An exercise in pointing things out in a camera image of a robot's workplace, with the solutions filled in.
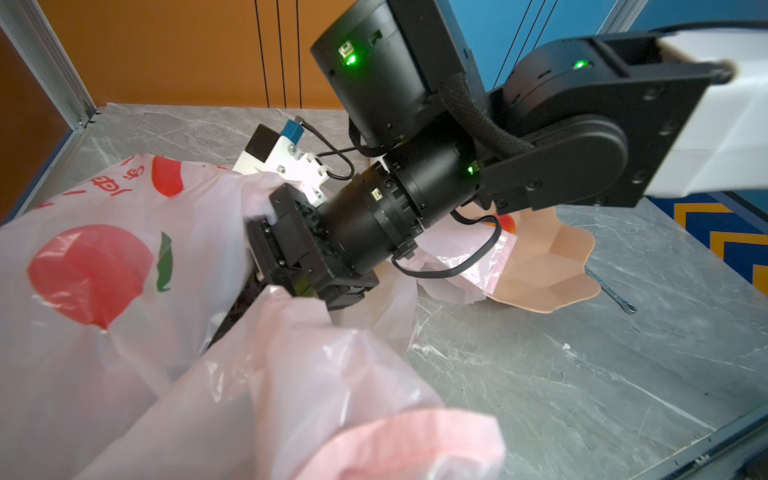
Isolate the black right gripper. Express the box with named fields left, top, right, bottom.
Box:
left=245, top=184, right=379, bottom=310

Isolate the pink plastic bag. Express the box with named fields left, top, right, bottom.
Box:
left=1, top=154, right=506, bottom=479

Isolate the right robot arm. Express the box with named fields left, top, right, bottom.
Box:
left=235, top=1, right=767, bottom=312

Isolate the beige fruit plate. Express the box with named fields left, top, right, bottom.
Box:
left=488, top=208, right=601, bottom=314

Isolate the left aluminium corner post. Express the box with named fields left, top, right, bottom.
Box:
left=1, top=0, right=97, bottom=130

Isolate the aluminium front rail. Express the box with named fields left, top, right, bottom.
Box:
left=634, top=404, right=767, bottom=480

